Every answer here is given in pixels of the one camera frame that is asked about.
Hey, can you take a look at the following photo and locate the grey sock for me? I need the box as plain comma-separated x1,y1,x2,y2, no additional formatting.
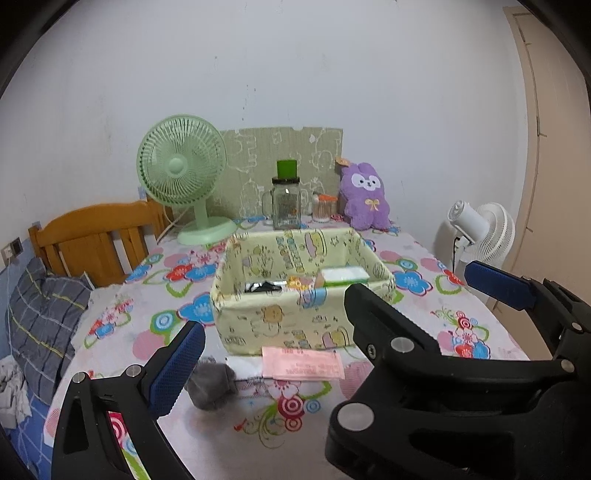
184,362,238,411

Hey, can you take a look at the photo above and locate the pink wet wipes pack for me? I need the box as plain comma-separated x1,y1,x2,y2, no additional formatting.
262,347,345,381

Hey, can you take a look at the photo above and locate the green cartoon tissue pack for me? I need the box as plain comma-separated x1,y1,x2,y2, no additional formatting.
315,266,370,288

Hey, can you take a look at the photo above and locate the black plastic bag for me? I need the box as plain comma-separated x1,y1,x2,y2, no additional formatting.
245,281,283,293

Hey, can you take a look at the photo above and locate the beige door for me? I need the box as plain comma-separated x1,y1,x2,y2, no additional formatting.
500,4,591,361

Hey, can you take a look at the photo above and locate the white standing fan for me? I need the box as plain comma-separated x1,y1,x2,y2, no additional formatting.
447,200,516,273

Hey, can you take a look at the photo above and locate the floral tablecloth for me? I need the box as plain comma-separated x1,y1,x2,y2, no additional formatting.
68,220,524,479

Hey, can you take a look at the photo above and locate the yellow cartoon fabric storage box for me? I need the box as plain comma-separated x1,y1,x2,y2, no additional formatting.
211,227,397,355

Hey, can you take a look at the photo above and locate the purple plush bunny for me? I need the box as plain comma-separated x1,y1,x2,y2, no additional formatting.
339,159,391,231

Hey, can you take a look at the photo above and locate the toothpick jar orange lid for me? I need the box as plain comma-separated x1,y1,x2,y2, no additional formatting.
311,193,339,223

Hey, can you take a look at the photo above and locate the glass jar with green cup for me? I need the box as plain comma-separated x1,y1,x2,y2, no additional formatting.
262,159,303,230

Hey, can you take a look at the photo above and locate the green desk fan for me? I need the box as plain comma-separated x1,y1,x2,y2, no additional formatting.
136,115,236,246

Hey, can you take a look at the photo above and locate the wall power socket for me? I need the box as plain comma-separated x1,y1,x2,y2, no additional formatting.
1,237,23,262

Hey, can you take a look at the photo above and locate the green cartoon wall mat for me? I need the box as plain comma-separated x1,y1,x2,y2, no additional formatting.
206,127,342,219

